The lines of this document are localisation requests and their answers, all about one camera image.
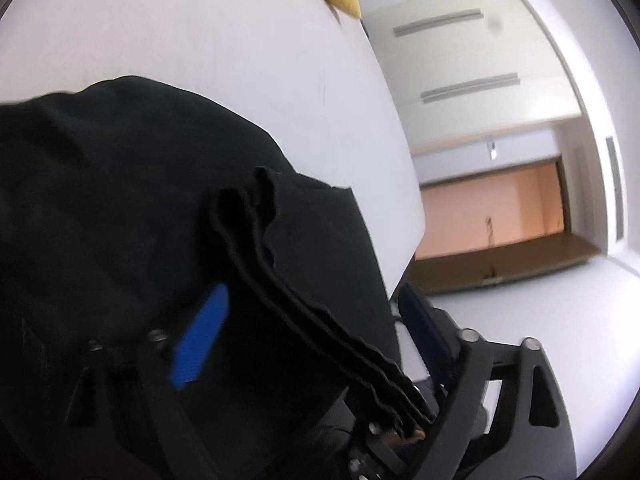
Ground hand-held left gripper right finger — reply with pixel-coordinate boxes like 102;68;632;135
400;281;578;480

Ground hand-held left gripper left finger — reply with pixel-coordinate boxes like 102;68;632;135
64;284;231;480

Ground black denim pants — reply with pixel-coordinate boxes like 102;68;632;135
0;76;436;480

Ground orange room door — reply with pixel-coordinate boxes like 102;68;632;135
419;157;573;261

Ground white wardrobe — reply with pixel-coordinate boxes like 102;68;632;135
357;0;586;157

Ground bed with white sheet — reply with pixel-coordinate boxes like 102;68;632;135
0;0;426;381

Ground pair of wardrobe handles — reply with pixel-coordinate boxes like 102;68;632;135
421;73;521;106
392;8;483;38

